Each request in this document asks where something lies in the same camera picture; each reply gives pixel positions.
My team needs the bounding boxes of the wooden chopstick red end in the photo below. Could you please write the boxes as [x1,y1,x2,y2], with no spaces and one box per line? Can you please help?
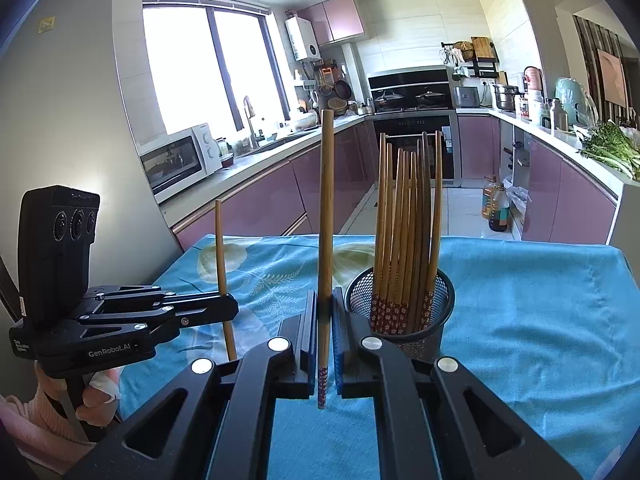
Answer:
[215,200,238,361]
[407,152,421,334]
[387,148,405,334]
[370,133,385,330]
[398,152,411,334]
[376,140,394,333]
[317,110,334,410]

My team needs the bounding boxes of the dark wooden chopstick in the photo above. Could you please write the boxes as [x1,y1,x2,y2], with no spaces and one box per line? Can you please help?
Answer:
[419,131,432,318]

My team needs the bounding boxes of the kitchen faucet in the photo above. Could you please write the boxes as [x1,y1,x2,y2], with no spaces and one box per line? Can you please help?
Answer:
[243,96,260,150]

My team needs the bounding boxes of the kitchen window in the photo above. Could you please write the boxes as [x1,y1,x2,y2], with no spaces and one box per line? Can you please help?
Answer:
[142,6,290,142]

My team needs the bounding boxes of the teal kitchen appliance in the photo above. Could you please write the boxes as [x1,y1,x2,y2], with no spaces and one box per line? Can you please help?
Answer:
[554,77,599,128]

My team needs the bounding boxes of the person's left hand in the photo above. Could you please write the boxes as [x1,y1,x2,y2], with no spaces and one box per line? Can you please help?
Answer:
[0,361,124,476]

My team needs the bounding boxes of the black mesh utensil cup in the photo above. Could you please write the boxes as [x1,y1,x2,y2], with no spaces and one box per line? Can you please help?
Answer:
[345,268,454,364]

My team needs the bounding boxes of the pink lower cabinets left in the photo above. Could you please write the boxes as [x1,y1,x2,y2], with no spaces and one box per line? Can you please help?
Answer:
[160,117,378,249]

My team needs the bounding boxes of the pink cabinets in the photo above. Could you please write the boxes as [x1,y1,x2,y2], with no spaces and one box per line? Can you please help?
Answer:
[457,108,624,244]
[160,117,378,249]

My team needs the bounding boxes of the white microwave oven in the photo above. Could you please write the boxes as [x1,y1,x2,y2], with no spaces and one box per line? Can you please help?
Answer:
[139,124,222,204]

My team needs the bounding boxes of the blue floral tablecloth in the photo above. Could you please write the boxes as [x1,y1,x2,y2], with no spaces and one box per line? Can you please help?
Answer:
[119,235,639,479]

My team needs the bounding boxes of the grey refrigerator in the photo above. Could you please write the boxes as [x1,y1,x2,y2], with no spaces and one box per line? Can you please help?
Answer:
[1,0,180,285]

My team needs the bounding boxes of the cooking oil bottle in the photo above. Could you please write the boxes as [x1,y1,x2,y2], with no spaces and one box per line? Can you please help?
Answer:
[480,176,510,232]

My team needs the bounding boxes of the pink lower cabinets right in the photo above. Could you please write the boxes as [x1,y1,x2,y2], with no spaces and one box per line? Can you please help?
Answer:
[457,108,624,244]

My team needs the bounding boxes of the black built-in oven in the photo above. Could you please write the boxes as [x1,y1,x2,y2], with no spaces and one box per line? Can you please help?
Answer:
[373,112,462,186]

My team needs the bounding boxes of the white water heater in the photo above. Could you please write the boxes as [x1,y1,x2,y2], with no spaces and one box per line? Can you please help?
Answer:
[285,15,321,62]

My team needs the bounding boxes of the black range hood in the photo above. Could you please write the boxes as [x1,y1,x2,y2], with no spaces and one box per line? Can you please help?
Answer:
[368,65,454,113]

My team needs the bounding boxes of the silver toaster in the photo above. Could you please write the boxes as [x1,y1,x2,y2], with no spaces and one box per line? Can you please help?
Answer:
[451,86,480,108]

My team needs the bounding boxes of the green leafy vegetables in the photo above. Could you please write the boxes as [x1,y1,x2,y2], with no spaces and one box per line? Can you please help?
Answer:
[580,122,639,181]

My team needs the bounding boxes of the steel thermos bottle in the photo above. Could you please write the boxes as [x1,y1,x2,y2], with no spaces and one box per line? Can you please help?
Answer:
[549,98,568,132]

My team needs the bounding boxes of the pink upper cabinet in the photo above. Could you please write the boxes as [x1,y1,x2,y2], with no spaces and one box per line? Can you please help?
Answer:
[297,0,366,47]

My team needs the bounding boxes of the steel cooking pot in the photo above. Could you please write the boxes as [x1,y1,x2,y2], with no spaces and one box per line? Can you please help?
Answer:
[492,84,521,113]

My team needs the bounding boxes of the pink electric kettle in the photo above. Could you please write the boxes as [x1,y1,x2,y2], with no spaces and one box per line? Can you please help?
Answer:
[523,66,544,92]

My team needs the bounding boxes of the black camera box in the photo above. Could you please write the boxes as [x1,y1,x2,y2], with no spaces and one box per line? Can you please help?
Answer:
[17,185,100,326]

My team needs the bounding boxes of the wall spice rack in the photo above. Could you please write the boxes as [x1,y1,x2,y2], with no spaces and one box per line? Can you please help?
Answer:
[440,37,499,80]

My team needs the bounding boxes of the pink wall picture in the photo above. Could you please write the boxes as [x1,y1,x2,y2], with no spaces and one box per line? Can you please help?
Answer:
[598,50,627,108]

